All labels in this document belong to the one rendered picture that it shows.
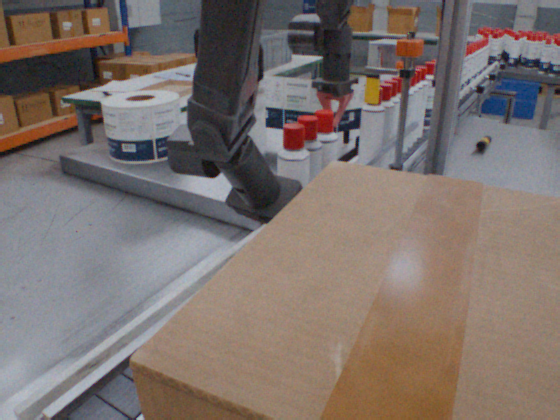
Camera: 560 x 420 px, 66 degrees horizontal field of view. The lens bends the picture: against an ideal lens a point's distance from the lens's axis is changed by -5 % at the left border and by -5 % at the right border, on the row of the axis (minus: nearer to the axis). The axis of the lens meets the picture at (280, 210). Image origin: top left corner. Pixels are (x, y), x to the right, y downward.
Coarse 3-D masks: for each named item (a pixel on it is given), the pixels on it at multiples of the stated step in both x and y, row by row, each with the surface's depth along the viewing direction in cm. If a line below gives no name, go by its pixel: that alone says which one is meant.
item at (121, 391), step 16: (416, 144) 126; (128, 368) 51; (112, 384) 49; (128, 384) 49; (96, 400) 47; (112, 400) 47; (128, 400) 47; (80, 416) 45; (96, 416) 45; (112, 416) 45; (128, 416) 45
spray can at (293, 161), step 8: (288, 128) 68; (296, 128) 67; (304, 128) 68; (288, 136) 68; (296, 136) 68; (304, 136) 69; (288, 144) 68; (296, 144) 68; (304, 144) 70; (280, 152) 70; (288, 152) 69; (296, 152) 69; (304, 152) 69; (280, 160) 70; (288, 160) 69; (296, 160) 68; (304, 160) 69; (280, 168) 70; (288, 168) 69; (296, 168) 69; (304, 168) 70; (288, 176) 70; (296, 176) 70; (304, 176) 70; (304, 184) 71
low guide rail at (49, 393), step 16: (352, 160) 104; (224, 256) 67; (208, 272) 63; (192, 288) 61; (160, 304) 57; (176, 304) 59; (144, 320) 54; (112, 336) 51; (128, 336) 52; (96, 352) 49; (112, 352) 50; (80, 368) 47; (96, 368) 49; (48, 384) 44; (64, 384) 45; (32, 400) 42; (48, 400) 44; (16, 416) 42; (32, 416) 42
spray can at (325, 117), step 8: (320, 112) 76; (328, 112) 76; (320, 120) 76; (328, 120) 76; (320, 128) 76; (328, 128) 76; (320, 136) 77; (328, 136) 77; (336, 136) 78; (328, 144) 77; (336, 144) 78; (328, 152) 77; (336, 152) 79; (328, 160) 78
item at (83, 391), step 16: (368, 160) 90; (160, 320) 47; (144, 336) 45; (128, 352) 43; (112, 368) 41; (80, 384) 39; (96, 384) 39; (64, 400) 37; (80, 400) 38; (48, 416) 35; (64, 416) 37
